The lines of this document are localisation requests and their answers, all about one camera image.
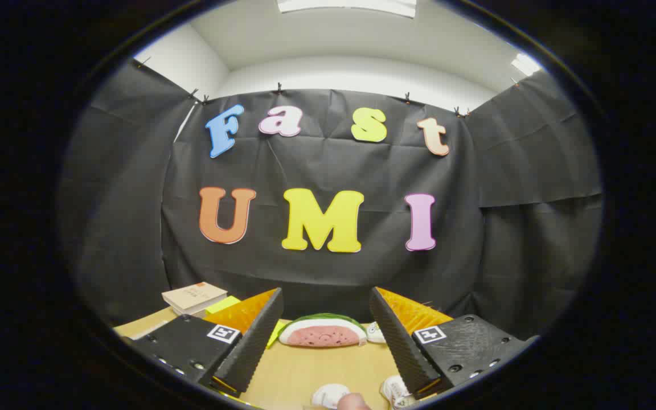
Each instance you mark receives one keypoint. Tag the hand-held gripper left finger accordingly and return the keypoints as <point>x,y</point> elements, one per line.
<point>248,353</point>

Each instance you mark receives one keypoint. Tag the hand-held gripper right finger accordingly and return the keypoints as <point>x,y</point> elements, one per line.
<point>402,347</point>

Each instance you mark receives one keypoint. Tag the white shoe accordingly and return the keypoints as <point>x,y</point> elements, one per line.
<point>396,388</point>
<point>328,394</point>

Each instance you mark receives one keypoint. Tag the white plush toy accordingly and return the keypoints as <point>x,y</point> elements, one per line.
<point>376,333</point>

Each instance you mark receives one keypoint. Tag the yellow book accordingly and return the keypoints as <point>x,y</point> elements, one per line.
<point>222,304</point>

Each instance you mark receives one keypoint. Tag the watermelon slice plush toy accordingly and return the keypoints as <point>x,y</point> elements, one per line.
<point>322,336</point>

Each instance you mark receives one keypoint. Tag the beige book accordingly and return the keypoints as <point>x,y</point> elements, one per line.
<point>194,294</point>

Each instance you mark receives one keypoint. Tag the small ceiling light panel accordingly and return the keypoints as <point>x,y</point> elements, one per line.
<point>526,64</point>

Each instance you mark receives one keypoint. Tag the long ceiling light panel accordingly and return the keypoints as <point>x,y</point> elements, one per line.
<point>345,5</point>

